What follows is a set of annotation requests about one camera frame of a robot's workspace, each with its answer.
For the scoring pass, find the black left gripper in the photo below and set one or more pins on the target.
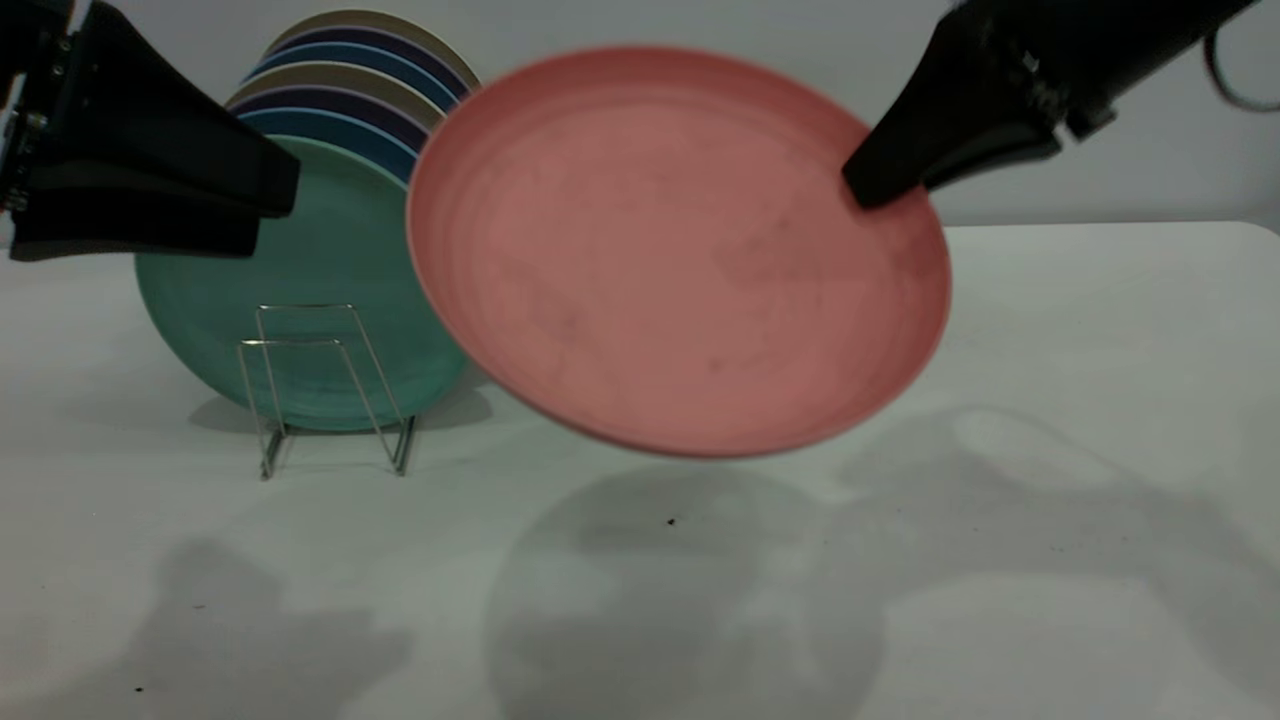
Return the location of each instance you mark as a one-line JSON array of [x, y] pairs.
[[30, 80]]

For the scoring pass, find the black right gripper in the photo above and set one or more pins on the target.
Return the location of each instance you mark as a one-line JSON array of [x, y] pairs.
[[1110, 50]]

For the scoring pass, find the pink round plate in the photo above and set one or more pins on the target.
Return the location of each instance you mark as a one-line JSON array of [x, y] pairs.
[[650, 260]]

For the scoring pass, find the blue round plate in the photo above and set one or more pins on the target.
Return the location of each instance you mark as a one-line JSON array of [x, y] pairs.
[[340, 125], [370, 55]]

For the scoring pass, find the green round plate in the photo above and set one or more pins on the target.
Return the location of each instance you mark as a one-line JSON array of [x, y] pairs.
[[330, 260]]

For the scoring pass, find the dark purple round plate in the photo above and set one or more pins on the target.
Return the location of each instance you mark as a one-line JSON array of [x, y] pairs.
[[350, 103], [380, 38]]

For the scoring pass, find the beige round plate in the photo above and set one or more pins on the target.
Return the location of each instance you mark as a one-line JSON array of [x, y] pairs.
[[400, 22], [350, 75]]

